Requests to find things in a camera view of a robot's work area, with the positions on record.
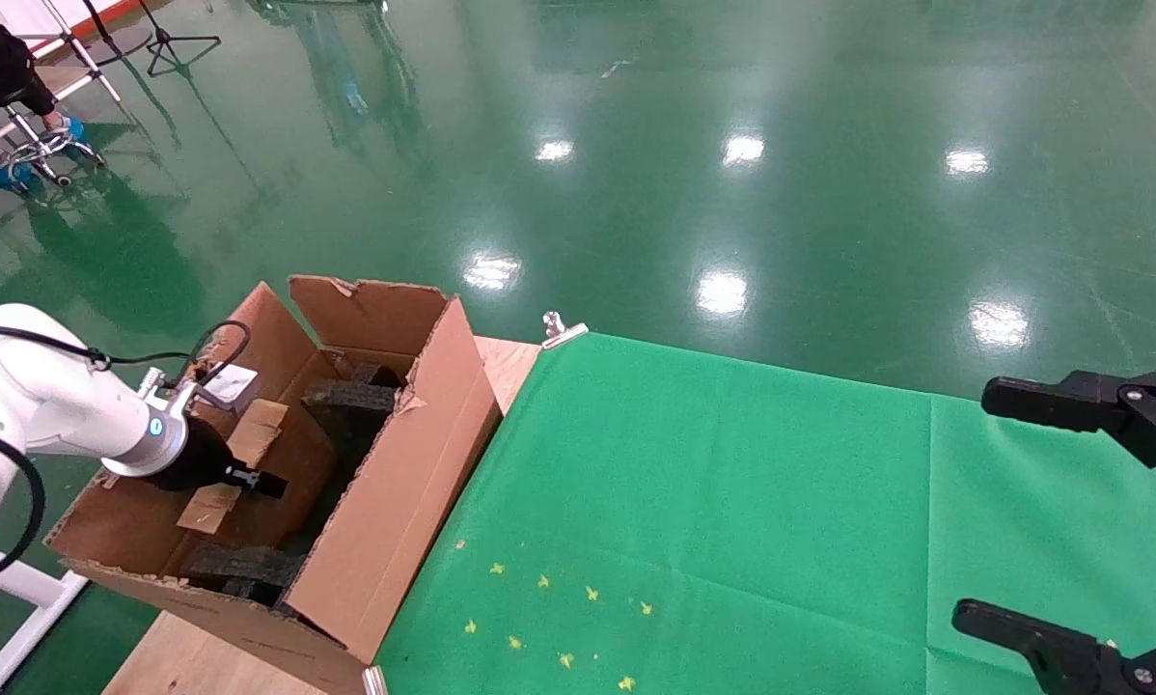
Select white desk with legs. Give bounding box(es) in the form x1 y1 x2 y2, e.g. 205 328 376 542
0 0 125 102

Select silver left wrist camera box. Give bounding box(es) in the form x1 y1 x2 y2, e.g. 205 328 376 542
139 362 261 416

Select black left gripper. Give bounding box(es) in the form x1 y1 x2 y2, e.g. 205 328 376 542
144 417 289 500

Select black foam block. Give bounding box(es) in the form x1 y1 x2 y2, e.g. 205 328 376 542
300 360 407 418
187 542 304 607

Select chrome stool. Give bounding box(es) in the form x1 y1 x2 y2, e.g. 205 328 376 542
0 108 106 189

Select large open cardboard carton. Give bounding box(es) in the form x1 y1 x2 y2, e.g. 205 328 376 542
45 275 504 695

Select small taped cardboard box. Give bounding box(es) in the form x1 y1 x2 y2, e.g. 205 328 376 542
178 398 340 556

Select black tripod stand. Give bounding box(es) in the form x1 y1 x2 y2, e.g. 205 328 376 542
142 0 224 76

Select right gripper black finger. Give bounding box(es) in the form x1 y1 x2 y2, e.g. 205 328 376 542
952 598 1156 695
981 367 1156 503

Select green table cloth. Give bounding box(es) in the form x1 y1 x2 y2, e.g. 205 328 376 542
375 333 1156 695

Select white metal table frame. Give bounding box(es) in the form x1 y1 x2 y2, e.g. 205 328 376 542
0 545 92 695

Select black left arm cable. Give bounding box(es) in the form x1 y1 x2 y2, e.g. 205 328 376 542
0 319 253 585

